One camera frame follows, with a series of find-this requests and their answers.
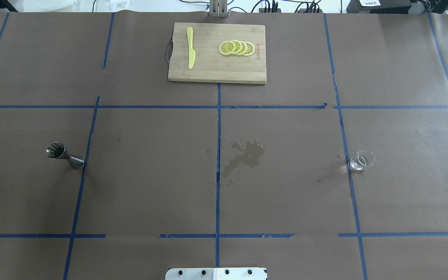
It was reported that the bamboo cutting board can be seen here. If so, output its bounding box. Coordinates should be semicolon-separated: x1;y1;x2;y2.
168;22;267;84

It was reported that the yellow plastic knife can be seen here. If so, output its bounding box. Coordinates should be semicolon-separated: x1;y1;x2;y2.
185;26;197;69

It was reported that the rear lemon slice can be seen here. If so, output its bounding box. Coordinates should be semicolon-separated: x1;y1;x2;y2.
243;42;256;57

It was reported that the steel double jigger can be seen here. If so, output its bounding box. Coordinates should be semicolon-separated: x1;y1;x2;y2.
45;142;85;169

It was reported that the black box with label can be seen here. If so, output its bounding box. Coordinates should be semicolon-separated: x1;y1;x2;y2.
346;0;412;14

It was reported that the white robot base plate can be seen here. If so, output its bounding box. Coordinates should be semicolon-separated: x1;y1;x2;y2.
165;267;268;280

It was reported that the aluminium frame post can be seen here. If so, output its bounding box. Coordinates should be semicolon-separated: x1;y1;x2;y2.
209;0;229;18

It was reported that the front lemon slice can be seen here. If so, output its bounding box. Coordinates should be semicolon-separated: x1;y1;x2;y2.
218;40;235;56

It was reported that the lemon slice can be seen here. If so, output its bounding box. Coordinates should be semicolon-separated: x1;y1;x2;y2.
243;42;256;57
232;40;243;55
218;40;235;56
237;41;248;56

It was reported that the clear glass cup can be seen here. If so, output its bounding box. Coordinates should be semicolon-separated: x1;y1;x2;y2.
349;150;376;171

